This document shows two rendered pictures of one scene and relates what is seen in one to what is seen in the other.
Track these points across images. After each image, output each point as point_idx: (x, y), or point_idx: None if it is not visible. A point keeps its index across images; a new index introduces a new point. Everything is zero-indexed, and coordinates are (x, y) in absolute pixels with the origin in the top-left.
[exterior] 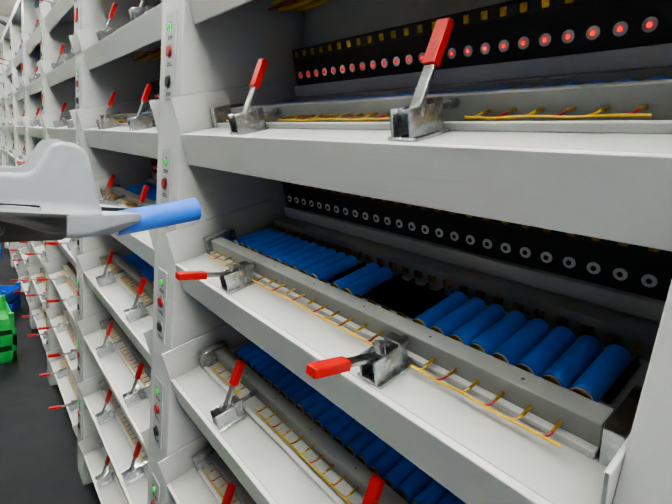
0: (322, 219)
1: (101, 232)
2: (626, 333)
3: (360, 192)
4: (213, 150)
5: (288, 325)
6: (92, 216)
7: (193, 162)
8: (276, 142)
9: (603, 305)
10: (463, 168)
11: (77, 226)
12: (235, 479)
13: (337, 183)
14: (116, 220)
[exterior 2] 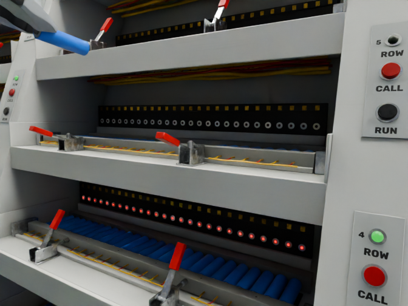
0: (127, 129)
1: (37, 20)
2: (310, 149)
3: (181, 65)
4: (66, 64)
5: (118, 157)
6: (38, 5)
7: (42, 77)
8: (124, 47)
9: (297, 143)
10: (244, 37)
11: (30, 4)
12: None
13: (166, 63)
14: (48, 18)
